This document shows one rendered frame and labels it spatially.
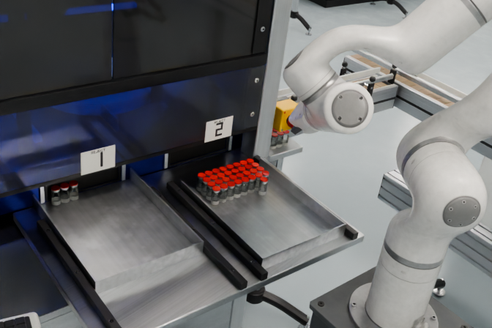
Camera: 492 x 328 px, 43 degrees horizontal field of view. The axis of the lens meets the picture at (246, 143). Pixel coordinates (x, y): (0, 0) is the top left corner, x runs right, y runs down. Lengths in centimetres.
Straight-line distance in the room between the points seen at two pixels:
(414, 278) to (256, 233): 42
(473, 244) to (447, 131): 119
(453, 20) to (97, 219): 92
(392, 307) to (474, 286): 171
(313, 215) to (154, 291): 48
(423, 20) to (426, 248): 43
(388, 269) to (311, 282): 148
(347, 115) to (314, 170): 248
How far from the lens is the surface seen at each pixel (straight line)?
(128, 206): 155
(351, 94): 100
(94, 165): 147
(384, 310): 133
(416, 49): 102
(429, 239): 119
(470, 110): 115
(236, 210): 156
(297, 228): 154
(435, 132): 119
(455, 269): 305
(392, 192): 250
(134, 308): 130
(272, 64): 164
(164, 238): 146
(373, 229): 313
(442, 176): 110
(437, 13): 102
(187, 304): 131
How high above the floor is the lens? 180
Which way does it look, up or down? 30 degrees down
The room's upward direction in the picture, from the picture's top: 8 degrees clockwise
